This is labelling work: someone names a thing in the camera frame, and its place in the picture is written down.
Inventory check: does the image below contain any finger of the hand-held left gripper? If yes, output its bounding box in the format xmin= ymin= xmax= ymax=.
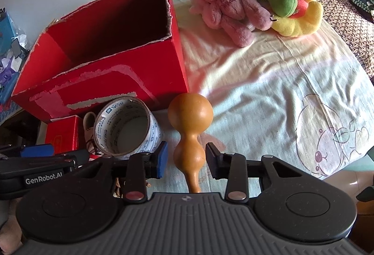
xmin=0 ymin=144 xmax=76 ymax=167

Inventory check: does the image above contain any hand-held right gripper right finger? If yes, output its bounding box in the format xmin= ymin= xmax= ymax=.
xmin=205 ymin=142 xmax=304 ymax=203

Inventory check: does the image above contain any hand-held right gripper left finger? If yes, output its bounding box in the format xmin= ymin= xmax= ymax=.
xmin=85 ymin=141 xmax=169 ymax=205

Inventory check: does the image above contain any printed packing tape roll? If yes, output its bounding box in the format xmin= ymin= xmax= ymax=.
xmin=93 ymin=96 xmax=163 ymax=160

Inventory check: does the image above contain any small red box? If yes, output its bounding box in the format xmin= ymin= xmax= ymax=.
xmin=45 ymin=115 xmax=87 ymax=157

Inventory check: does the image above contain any brown dried gourd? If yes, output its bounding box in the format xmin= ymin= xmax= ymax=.
xmin=167 ymin=93 xmax=214 ymax=194

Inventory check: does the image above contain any large red cardboard box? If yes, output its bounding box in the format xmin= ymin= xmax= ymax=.
xmin=11 ymin=0 xmax=189 ymax=122

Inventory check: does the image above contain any blue pencil case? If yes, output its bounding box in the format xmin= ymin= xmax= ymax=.
xmin=0 ymin=80 xmax=18 ymax=104

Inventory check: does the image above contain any purple toy figure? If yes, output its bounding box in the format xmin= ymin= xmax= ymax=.
xmin=0 ymin=58 xmax=19 ymax=90

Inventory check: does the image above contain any clear plastic bag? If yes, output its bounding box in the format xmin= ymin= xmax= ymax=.
xmin=9 ymin=29 xmax=30 ymax=68

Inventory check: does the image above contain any blue package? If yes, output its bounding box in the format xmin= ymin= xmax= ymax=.
xmin=0 ymin=8 xmax=22 ymax=48

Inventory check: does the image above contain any dark green cloth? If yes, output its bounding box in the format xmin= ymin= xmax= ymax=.
xmin=356 ymin=177 xmax=374 ymax=203

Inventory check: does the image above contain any light pink plush toy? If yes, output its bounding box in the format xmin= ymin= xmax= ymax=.
xmin=188 ymin=0 xmax=210 ymax=18

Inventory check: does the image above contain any yellow plush toy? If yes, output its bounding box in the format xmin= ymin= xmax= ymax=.
xmin=270 ymin=0 xmax=324 ymax=37

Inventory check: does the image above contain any pink teddy bear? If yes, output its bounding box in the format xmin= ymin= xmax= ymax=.
xmin=199 ymin=0 xmax=273 ymax=48

